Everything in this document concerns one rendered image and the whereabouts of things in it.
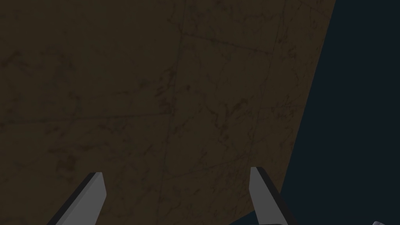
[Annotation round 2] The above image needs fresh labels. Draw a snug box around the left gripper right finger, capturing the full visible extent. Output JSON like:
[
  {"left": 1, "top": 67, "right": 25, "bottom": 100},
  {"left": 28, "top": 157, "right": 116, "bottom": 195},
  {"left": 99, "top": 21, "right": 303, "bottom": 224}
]
[{"left": 248, "top": 166, "right": 297, "bottom": 225}]

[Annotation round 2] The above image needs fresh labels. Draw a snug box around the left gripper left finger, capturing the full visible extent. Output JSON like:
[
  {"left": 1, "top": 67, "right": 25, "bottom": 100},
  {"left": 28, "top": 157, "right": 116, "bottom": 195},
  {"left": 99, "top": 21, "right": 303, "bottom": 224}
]
[{"left": 46, "top": 171, "right": 107, "bottom": 225}]

